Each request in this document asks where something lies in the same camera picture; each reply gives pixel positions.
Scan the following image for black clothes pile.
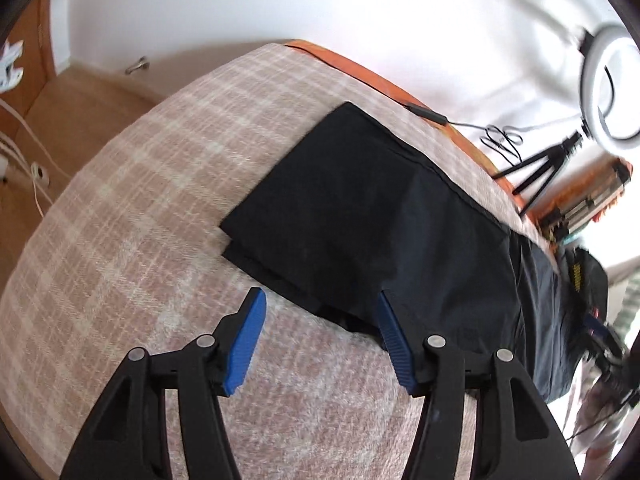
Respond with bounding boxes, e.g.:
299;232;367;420
555;246;608;363

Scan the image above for wooden door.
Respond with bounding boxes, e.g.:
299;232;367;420
1;0;56;117

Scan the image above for black mini tripod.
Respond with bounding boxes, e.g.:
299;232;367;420
491;131;584;219

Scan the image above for pink plaid bed blanket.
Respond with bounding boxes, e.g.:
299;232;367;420
1;44;538;479

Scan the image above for orange bed sheet edge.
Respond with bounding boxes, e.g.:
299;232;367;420
285;38;539;221

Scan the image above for white cable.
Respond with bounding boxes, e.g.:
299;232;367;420
0;97;72;219

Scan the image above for black ring light cable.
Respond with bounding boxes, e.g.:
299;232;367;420
403;102;584;167

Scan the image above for black pants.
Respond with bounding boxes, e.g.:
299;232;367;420
220;102;579;402

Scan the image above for silver folded tripod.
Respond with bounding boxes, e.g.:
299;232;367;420
533;156;634;245

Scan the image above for metal door stopper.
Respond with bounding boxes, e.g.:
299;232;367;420
125;56;151;76

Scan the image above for white ring light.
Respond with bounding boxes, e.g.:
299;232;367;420
578;24;639;155

